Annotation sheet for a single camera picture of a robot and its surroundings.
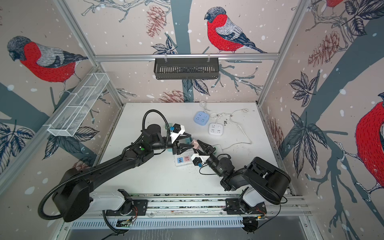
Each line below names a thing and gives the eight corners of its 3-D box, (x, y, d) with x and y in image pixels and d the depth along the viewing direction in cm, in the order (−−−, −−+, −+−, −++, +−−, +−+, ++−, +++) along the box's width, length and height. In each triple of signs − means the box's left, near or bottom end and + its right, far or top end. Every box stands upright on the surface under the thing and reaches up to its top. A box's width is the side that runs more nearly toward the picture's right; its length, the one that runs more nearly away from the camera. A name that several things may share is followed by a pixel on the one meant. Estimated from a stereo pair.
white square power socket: (208, 134, 104) (209, 132, 102) (208, 125, 109) (208, 122, 107) (223, 134, 104) (224, 132, 102) (222, 125, 109) (222, 122, 107)
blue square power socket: (193, 125, 109) (193, 122, 106) (193, 114, 116) (193, 111, 114) (209, 125, 109) (210, 122, 106) (209, 114, 116) (209, 111, 114)
